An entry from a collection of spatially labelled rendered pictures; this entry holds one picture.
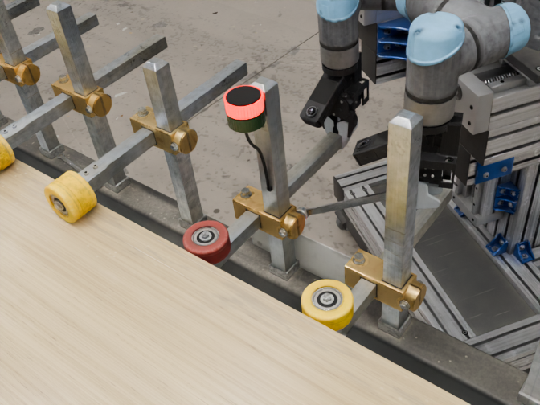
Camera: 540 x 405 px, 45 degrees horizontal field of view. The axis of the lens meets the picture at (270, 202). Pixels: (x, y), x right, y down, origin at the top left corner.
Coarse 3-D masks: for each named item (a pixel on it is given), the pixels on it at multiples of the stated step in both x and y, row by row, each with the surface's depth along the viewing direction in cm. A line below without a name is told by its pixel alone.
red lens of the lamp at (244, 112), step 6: (258, 102) 97; (228, 108) 98; (234, 108) 97; (240, 108) 97; (246, 108) 97; (252, 108) 97; (258, 108) 98; (228, 114) 99; (234, 114) 98; (240, 114) 97; (246, 114) 97; (252, 114) 98; (258, 114) 98
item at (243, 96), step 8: (240, 88) 100; (248, 88) 100; (256, 88) 99; (232, 96) 98; (240, 96) 98; (248, 96) 98; (256, 96) 98; (232, 104) 97; (240, 104) 97; (248, 104) 97; (240, 120) 98; (264, 128) 104; (248, 136) 103; (264, 160) 109; (264, 168) 110
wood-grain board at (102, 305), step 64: (0, 192) 126; (0, 256) 113; (64, 256) 112; (128, 256) 110; (192, 256) 109; (0, 320) 102; (64, 320) 101; (128, 320) 100; (192, 320) 99; (256, 320) 98; (0, 384) 94; (64, 384) 93; (128, 384) 92; (192, 384) 91; (256, 384) 90; (320, 384) 89; (384, 384) 88
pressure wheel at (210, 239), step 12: (192, 228) 113; (204, 228) 113; (216, 228) 112; (192, 240) 111; (204, 240) 110; (216, 240) 110; (228, 240) 111; (192, 252) 109; (204, 252) 108; (216, 252) 109; (228, 252) 112
